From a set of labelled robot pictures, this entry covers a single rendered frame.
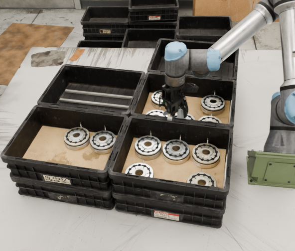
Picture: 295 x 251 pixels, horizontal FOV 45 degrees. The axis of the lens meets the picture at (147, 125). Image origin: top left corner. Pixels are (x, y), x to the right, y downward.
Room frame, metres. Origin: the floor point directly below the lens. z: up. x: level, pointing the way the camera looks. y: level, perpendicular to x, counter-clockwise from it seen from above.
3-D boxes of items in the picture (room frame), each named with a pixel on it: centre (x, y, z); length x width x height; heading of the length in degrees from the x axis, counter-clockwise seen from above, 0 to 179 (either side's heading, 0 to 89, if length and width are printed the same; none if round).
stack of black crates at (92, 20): (2.86, 0.29, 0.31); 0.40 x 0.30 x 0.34; 83
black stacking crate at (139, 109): (1.14, -0.16, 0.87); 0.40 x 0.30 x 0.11; 75
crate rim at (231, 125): (1.14, -0.16, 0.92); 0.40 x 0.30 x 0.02; 75
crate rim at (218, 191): (0.85, -0.09, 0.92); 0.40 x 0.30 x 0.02; 75
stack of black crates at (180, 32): (2.37, -0.45, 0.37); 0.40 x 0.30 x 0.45; 82
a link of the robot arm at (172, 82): (1.08, -0.11, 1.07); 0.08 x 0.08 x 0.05
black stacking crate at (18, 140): (0.95, 0.30, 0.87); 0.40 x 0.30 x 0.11; 75
